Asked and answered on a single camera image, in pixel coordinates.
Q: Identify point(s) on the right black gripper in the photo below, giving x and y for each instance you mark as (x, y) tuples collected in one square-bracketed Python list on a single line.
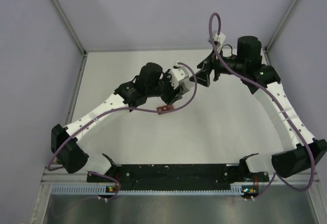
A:
[(211, 62)]

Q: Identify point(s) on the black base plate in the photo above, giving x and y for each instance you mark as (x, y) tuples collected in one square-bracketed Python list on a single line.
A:
[(182, 177)]

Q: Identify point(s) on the aluminium frame post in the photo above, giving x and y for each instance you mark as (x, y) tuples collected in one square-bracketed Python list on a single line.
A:
[(68, 26), (282, 24)]

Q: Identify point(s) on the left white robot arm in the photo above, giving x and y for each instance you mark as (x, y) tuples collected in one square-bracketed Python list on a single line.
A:
[(68, 142)]

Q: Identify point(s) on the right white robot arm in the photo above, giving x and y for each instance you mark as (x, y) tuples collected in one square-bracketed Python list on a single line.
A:
[(300, 149)]

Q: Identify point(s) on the right aluminium frame post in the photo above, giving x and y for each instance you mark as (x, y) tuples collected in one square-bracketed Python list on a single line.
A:
[(282, 24)]

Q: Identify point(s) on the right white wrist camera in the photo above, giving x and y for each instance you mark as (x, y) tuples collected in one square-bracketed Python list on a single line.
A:
[(219, 39)]

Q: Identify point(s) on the grey slotted cable duct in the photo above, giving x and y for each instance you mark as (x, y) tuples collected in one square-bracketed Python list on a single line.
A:
[(105, 190)]

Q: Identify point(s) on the red weekly pill organizer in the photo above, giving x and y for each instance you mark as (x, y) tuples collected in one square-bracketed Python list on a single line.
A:
[(164, 109)]

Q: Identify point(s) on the left aluminium frame post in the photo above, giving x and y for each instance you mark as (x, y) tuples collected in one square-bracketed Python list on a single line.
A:
[(68, 26)]

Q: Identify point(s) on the white pill bottle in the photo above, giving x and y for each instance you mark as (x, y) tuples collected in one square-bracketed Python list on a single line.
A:
[(187, 85)]

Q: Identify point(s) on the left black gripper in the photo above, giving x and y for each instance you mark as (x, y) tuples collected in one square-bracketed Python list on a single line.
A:
[(173, 94)]

